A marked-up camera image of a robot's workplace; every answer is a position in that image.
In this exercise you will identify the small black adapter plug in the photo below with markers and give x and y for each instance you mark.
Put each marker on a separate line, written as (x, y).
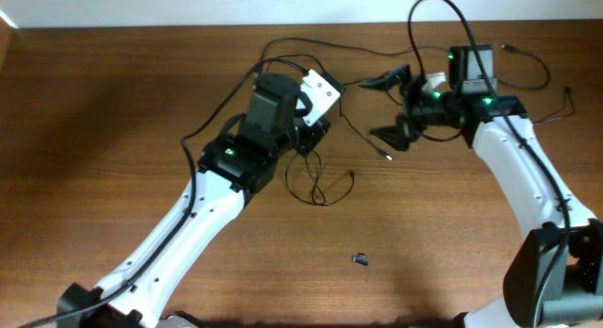
(360, 259)

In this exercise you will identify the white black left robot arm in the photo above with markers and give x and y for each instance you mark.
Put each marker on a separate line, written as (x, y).
(283, 115)

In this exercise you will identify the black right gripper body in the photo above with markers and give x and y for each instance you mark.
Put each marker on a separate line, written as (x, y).
(410, 123)

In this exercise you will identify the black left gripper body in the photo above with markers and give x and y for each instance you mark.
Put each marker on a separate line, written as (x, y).
(312, 137)

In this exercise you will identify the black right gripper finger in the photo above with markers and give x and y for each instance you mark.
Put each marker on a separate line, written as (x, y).
(388, 80)
(394, 136)

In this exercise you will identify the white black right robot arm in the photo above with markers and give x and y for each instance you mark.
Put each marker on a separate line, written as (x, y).
(555, 279)

